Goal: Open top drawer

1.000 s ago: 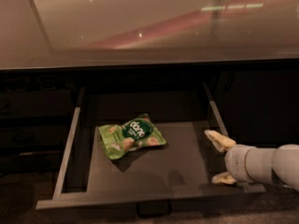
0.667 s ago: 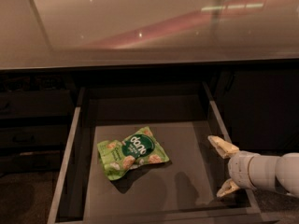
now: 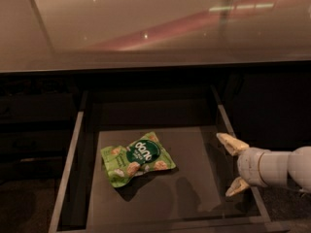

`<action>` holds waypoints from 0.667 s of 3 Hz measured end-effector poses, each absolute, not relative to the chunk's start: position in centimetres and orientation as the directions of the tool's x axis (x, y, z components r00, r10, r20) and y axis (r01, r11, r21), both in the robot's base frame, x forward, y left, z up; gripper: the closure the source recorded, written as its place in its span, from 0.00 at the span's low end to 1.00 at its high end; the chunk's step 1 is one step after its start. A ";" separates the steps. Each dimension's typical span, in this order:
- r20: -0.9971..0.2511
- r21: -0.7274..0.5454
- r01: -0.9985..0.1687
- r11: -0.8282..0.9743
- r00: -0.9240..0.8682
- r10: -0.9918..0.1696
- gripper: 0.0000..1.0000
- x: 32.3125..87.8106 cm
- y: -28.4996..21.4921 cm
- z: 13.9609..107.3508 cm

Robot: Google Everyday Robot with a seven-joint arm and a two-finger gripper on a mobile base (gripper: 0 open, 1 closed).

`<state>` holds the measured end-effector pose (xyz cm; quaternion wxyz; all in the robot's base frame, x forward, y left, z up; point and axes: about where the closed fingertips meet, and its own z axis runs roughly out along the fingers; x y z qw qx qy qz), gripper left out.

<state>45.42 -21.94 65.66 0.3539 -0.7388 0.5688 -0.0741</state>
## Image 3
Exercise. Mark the green snack bag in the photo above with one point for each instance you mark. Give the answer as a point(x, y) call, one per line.
point(147, 154)

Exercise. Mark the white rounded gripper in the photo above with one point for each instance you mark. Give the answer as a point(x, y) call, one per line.
point(249, 166)

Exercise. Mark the grey drawer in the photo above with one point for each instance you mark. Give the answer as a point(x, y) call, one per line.
point(187, 199)
point(34, 108)

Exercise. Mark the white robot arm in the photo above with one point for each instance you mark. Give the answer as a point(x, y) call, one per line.
point(259, 167)

